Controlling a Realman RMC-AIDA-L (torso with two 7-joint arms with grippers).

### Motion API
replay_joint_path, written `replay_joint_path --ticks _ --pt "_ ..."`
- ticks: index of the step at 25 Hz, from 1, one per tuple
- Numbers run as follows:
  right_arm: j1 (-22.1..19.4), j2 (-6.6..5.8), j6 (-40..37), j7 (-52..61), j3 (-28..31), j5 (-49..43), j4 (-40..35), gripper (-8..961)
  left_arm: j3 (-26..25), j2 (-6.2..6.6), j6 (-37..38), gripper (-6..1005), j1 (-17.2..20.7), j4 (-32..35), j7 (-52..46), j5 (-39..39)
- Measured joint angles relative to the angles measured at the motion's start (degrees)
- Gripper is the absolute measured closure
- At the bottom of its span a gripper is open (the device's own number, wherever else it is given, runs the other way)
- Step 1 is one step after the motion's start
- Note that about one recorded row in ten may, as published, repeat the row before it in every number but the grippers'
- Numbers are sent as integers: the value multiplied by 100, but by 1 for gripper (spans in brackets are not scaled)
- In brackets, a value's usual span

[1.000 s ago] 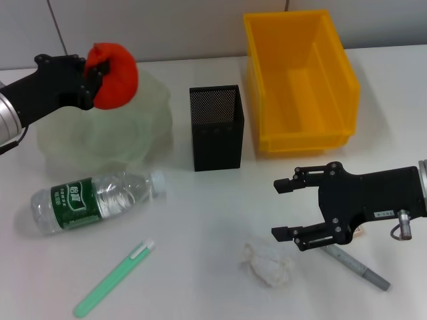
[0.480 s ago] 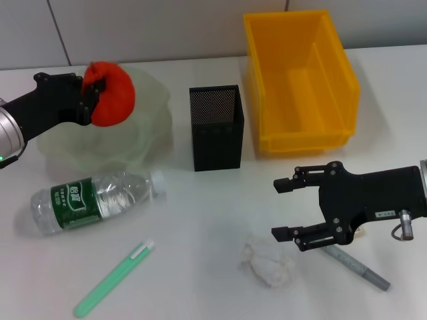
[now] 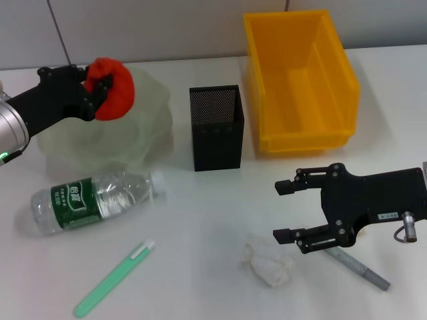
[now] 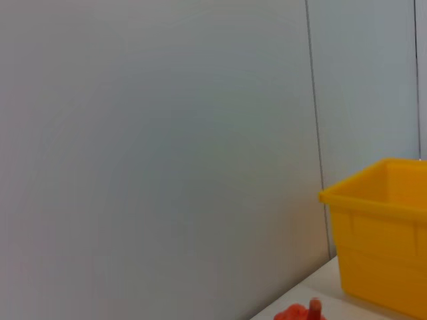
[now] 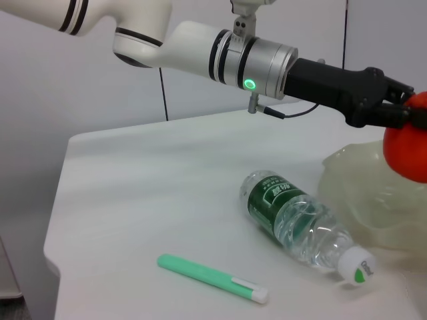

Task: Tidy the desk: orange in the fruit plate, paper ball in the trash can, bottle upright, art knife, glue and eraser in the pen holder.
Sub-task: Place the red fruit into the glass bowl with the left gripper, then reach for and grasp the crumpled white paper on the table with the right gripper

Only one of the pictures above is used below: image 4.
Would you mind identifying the orange toy fruit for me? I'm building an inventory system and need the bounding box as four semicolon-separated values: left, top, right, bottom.
274;298;330;320

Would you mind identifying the yellow plastic bin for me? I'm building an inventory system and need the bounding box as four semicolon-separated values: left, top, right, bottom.
318;157;427;320

